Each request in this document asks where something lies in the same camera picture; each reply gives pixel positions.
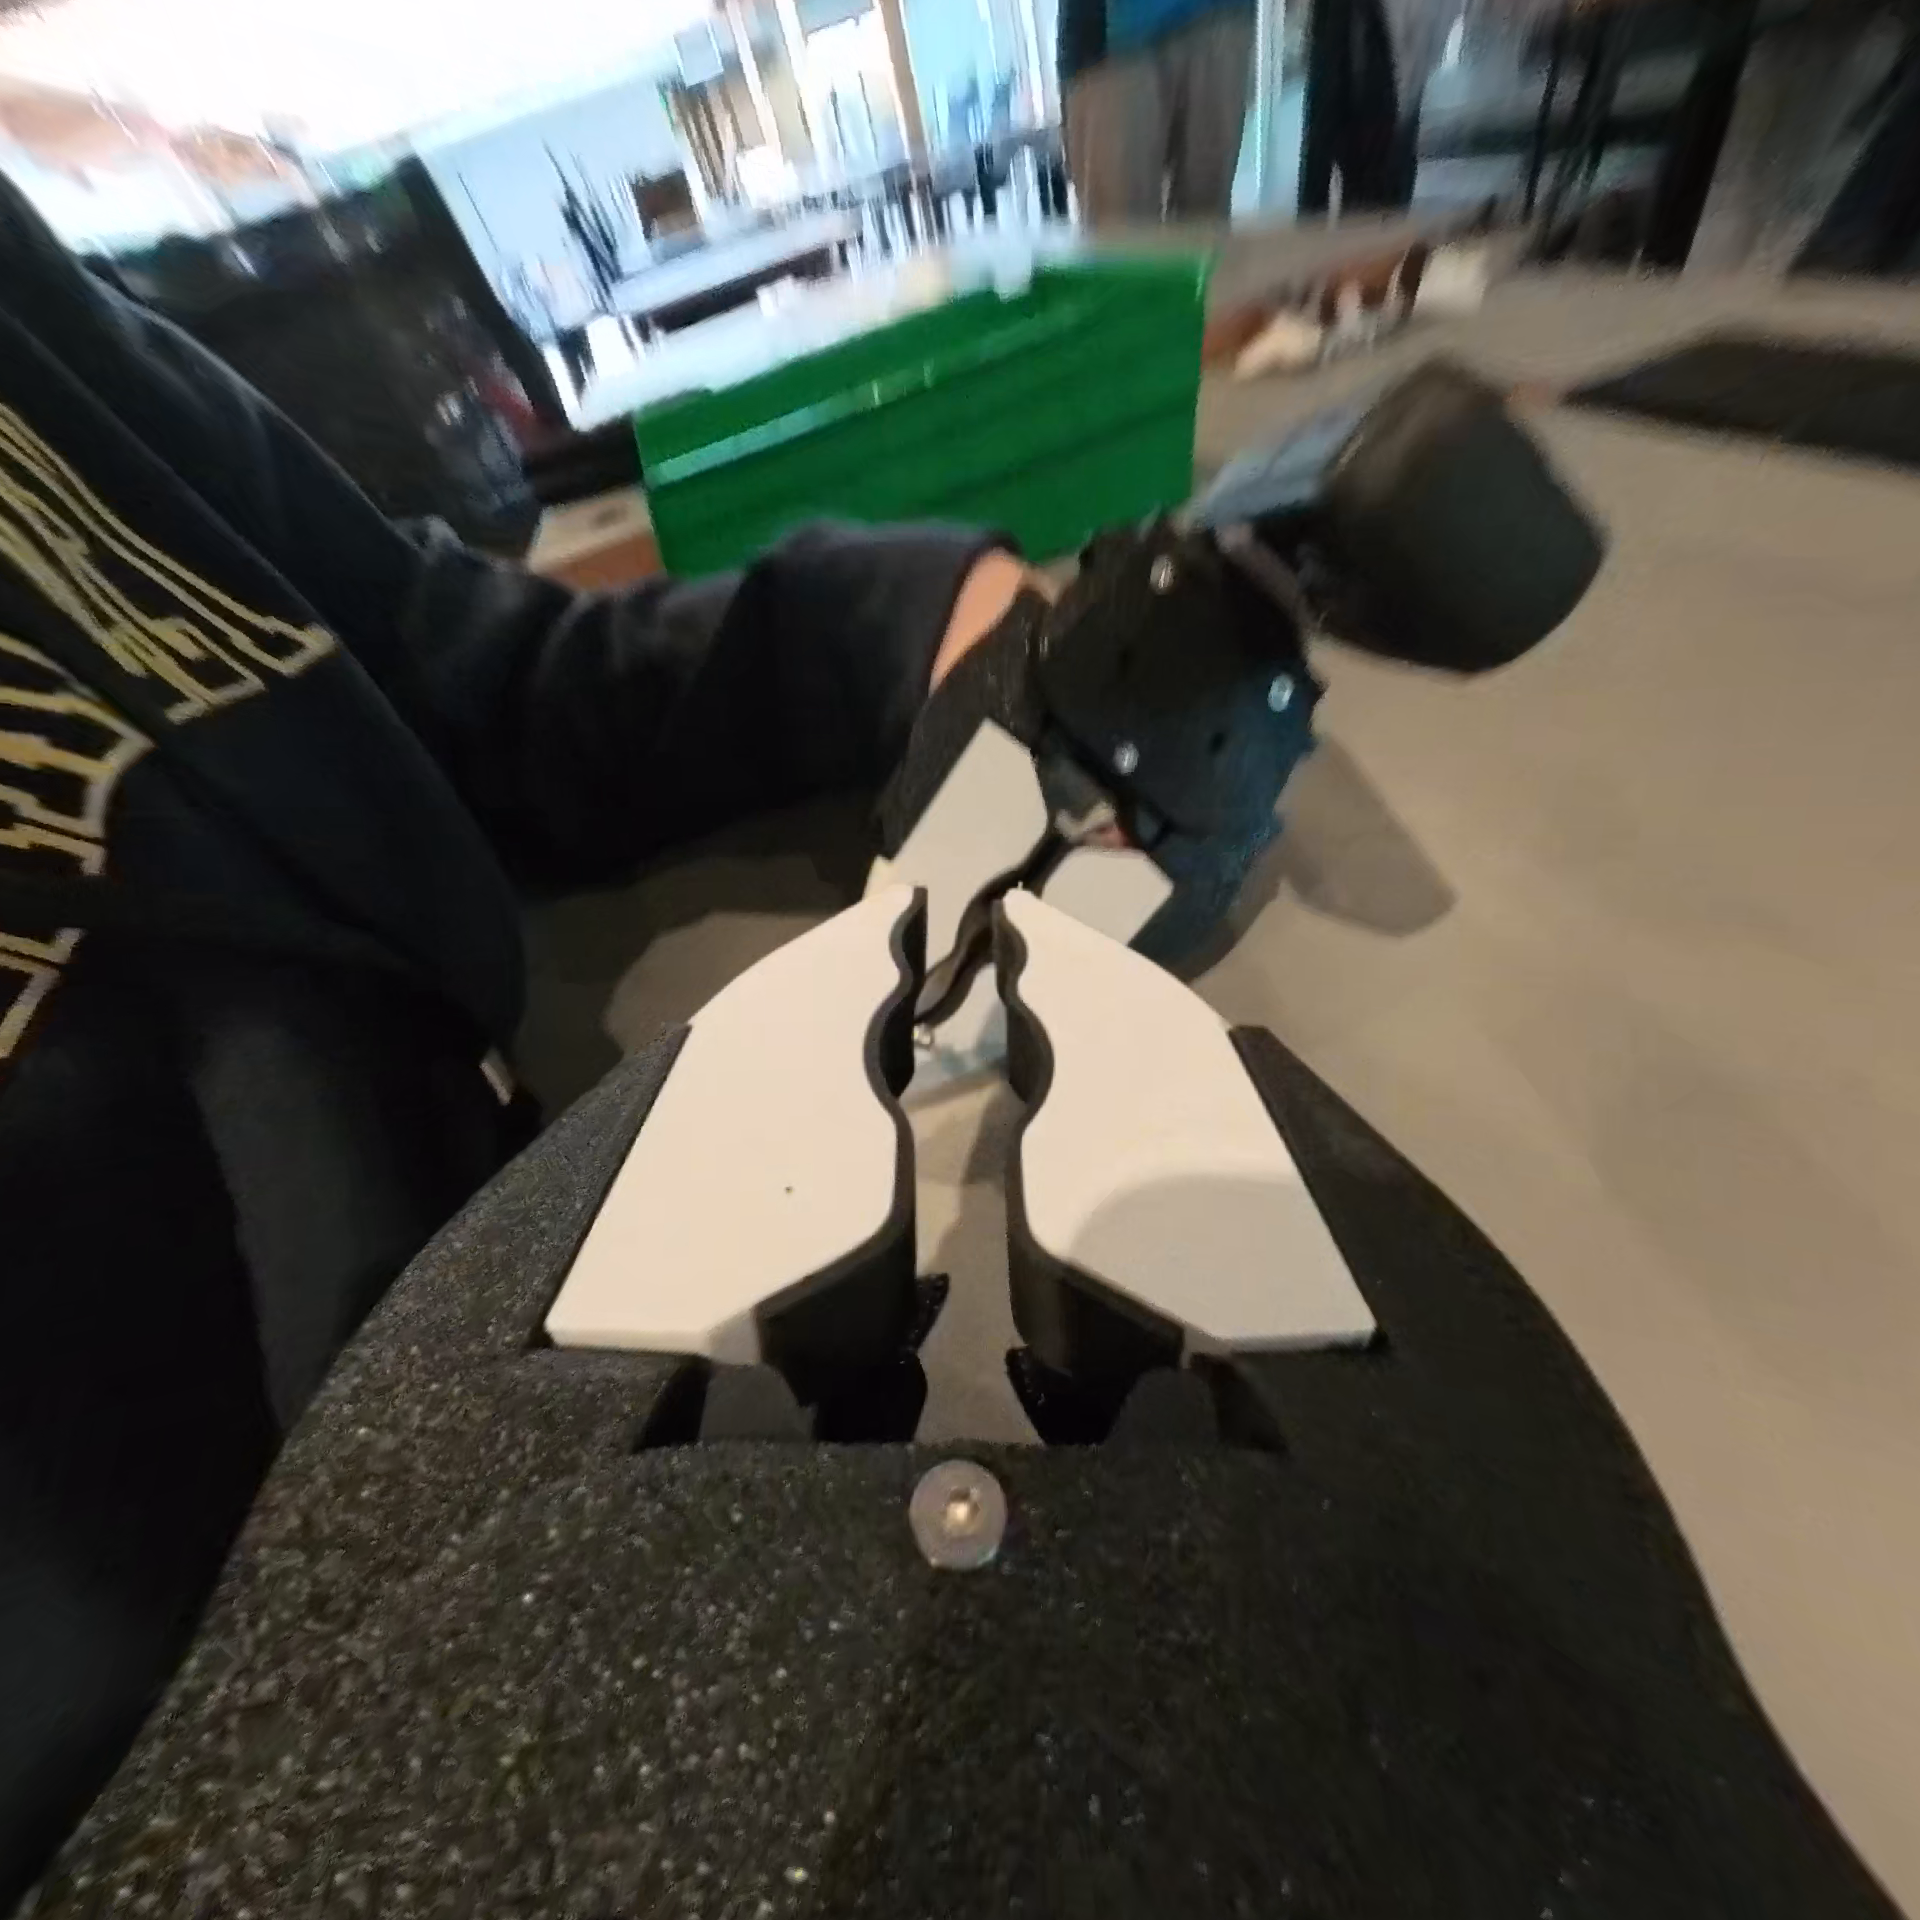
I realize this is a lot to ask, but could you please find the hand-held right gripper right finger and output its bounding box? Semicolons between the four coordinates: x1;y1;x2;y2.
995;890;1381;1409

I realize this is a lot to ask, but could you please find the person's left hand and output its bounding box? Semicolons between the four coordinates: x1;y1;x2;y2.
927;550;1055;702

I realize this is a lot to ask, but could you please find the black desk mat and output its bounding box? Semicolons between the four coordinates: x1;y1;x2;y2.
1560;336;1920;466

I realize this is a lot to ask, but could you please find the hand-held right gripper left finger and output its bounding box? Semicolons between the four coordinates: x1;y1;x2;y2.
543;884;930;1409

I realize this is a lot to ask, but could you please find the person's black printed hoodie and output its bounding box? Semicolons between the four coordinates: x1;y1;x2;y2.
0;168;600;1878

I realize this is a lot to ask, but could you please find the green storage bin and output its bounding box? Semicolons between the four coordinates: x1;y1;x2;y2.
632;248;1216;582

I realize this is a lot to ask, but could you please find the black and white plush toy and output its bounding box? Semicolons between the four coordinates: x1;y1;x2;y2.
1228;248;1501;375

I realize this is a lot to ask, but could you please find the grey desk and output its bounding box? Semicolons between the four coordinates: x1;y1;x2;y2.
511;211;1920;1920

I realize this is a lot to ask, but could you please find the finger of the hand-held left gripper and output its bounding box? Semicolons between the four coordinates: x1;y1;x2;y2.
919;846;1180;1082
867;718;1070;1026

